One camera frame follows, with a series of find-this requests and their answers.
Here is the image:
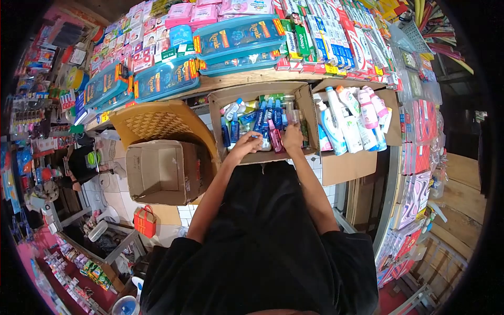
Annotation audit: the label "blue and white bucket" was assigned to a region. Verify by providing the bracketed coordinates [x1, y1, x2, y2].
[111, 295, 141, 315]

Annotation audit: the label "cardboard box of small bottles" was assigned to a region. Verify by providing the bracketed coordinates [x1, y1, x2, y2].
[207, 81, 321, 165]

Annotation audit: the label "empty cardboard box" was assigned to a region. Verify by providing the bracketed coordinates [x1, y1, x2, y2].
[125, 139, 214, 206]

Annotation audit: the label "person's right hand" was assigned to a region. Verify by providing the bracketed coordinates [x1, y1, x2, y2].
[282, 123, 305, 156]

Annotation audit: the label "full shop shelf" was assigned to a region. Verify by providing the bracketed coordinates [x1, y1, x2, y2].
[373, 0, 478, 290]
[0, 15, 100, 221]
[74, 0, 403, 132]

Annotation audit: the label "red paper gift bag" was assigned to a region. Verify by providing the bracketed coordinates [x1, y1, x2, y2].
[133, 204, 158, 239]

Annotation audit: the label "group of white lotion bottles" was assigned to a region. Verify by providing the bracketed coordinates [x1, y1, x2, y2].
[314, 85, 393, 155]

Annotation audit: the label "person's left hand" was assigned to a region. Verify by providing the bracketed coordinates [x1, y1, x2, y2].
[229, 131, 264, 160]

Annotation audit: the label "yellow woven plastic chair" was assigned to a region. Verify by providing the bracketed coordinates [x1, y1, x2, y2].
[109, 99, 221, 168]

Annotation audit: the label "person's left fingers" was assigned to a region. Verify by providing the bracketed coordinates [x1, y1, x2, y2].
[241, 131, 264, 153]

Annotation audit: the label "glass display counter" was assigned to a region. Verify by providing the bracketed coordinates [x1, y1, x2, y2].
[31, 232, 147, 315]

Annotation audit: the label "person's body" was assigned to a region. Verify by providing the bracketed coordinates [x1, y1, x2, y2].
[140, 161, 379, 315]

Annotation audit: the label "cardboard box of large bottles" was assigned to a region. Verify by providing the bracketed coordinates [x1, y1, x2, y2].
[312, 78, 402, 187]

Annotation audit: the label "group of small coloured bottles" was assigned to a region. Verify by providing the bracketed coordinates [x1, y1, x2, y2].
[219, 94, 310, 154]

